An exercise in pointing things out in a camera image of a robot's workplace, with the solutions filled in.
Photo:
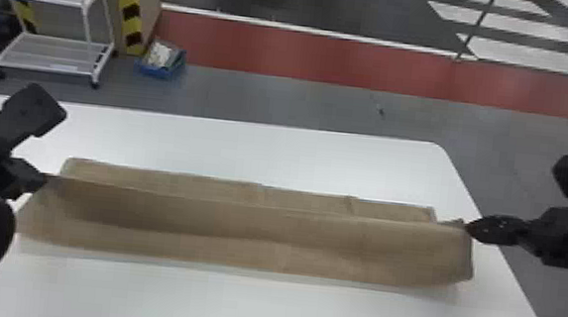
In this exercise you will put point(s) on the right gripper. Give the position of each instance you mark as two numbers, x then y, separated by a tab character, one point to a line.
566	236

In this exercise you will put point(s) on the beige towel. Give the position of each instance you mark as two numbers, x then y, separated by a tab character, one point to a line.
256	230

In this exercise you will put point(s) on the blue basket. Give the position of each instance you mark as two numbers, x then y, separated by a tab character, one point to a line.
161	61

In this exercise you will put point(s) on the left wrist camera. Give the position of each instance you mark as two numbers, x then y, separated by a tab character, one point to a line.
24	113

